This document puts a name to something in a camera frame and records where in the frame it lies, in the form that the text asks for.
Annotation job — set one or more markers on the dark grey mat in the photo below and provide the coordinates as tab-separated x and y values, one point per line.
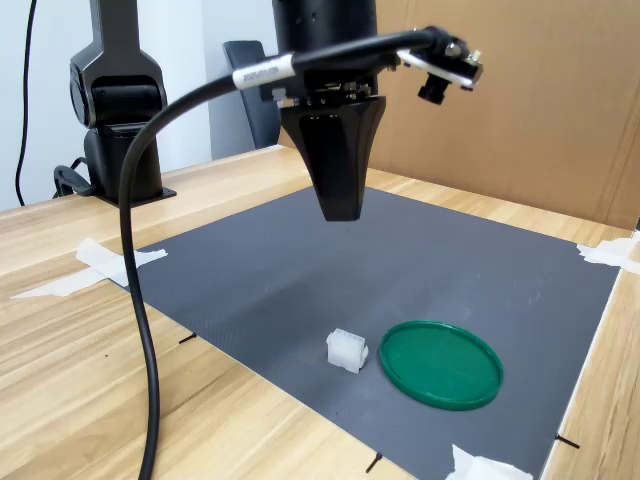
280	290

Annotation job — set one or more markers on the small white plastic terminal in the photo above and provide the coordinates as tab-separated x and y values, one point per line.
345	352

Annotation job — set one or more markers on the white masking tape strip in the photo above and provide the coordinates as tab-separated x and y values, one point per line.
615	262
625	245
505	472
97	252
465	467
45	290

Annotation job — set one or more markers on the round green lid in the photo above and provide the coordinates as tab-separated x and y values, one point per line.
440	365

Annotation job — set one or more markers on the small white camera box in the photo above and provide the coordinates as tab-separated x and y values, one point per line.
440	70

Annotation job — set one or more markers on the large brown cardboard partition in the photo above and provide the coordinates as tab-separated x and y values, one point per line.
525	125

